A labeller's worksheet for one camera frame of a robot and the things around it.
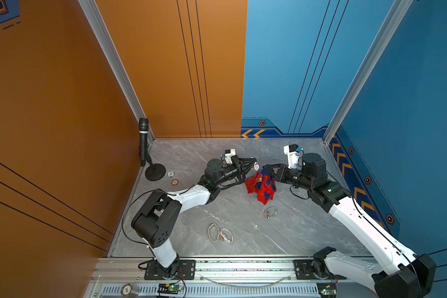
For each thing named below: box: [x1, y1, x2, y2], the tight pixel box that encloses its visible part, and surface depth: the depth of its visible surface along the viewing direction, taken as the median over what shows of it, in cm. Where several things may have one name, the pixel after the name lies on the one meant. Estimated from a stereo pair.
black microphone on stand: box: [138, 117, 167, 182], surface depth 89 cm
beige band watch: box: [207, 222, 221, 243], surface depth 84 cm
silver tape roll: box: [120, 283, 141, 298], surface depth 66 cm
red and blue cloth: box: [244, 165, 277, 206], surface depth 78 cm
